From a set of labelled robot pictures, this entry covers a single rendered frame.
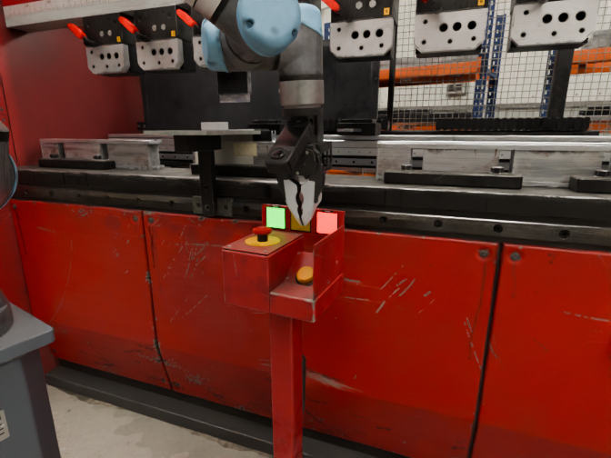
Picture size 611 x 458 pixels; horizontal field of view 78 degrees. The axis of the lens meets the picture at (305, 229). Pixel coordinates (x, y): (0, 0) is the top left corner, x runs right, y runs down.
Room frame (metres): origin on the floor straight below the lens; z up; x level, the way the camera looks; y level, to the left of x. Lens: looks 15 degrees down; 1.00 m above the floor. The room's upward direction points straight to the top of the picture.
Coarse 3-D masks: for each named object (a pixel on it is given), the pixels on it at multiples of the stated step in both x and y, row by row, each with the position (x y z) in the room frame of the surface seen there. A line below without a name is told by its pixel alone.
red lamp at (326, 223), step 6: (318, 216) 0.78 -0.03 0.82; (324, 216) 0.77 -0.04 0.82; (330, 216) 0.77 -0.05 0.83; (336, 216) 0.76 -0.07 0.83; (318, 222) 0.78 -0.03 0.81; (324, 222) 0.77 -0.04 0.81; (330, 222) 0.77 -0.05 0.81; (336, 222) 0.76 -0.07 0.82; (318, 228) 0.78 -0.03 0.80; (324, 228) 0.77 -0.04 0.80; (330, 228) 0.77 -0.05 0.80; (336, 228) 0.76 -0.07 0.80
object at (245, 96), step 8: (216, 72) 1.17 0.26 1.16; (224, 72) 1.16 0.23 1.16; (232, 72) 1.15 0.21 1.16; (240, 72) 1.14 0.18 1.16; (248, 72) 1.14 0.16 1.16; (224, 80) 1.16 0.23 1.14; (232, 80) 1.15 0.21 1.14; (240, 80) 1.14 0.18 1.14; (248, 80) 1.14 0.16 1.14; (224, 88) 1.16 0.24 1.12; (232, 88) 1.15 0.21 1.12; (240, 88) 1.14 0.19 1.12; (248, 88) 1.14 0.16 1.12; (224, 96) 1.17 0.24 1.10; (232, 96) 1.16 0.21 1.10; (240, 96) 1.15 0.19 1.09; (248, 96) 1.14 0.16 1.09
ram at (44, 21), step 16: (16, 0) 1.39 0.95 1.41; (32, 0) 1.36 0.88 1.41; (128, 0) 1.23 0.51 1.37; (144, 0) 1.21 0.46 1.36; (160, 0) 1.19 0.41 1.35; (176, 0) 1.17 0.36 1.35; (16, 16) 1.39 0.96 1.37; (32, 16) 1.37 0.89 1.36; (48, 16) 1.34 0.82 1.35; (64, 16) 1.32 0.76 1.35; (80, 16) 1.30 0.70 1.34; (32, 32) 1.48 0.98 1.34
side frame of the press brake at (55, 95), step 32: (0, 0) 1.41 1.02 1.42; (0, 32) 1.39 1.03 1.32; (64, 32) 1.62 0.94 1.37; (0, 64) 1.37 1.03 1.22; (32, 64) 1.48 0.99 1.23; (64, 64) 1.60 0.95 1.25; (0, 96) 1.36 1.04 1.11; (32, 96) 1.46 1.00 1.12; (64, 96) 1.58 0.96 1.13; (96, 96) 1.72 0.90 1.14; (128, 96) 1.89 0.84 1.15; (32, 128) 1.44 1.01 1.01; (64, 128) 1.56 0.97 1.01; (96, 128) 1.70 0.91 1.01; (128, 128) 1.87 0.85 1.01; (32, 160) 1.42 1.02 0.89; (0, 224) 1.28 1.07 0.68; (0, 256) 1.26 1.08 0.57; (0, 288) 1.24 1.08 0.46
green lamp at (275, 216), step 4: (268, 208) 0.83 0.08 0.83; (272, 208) 0.83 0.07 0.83; (276, 208) 0.82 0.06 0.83; (280, 208) 0.82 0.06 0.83; (268, 212) 0.83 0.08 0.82; (272, 212) 0.83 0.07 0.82; (276, 212) 0.82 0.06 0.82; (280, 212) 0.82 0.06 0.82; (284, 212) 0.81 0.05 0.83; (268, 216) 0.83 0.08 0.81; (272, 216) 0.83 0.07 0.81; (276, 216) 0.82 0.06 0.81; (280, 216) 0.82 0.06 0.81; (284, 216) 0.81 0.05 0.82; (268, 220) 0.83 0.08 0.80; (272, 220) 0.83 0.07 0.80; (276, 220) 0.82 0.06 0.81; (280, 220) 0.82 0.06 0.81; (284, 220) 0.81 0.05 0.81; (268, 224) 0.83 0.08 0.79; (272, 224) 0.83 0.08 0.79; (276, 224) 0.82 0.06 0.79; (280, 224) 0.82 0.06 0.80; (284, 224) 0.81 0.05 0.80
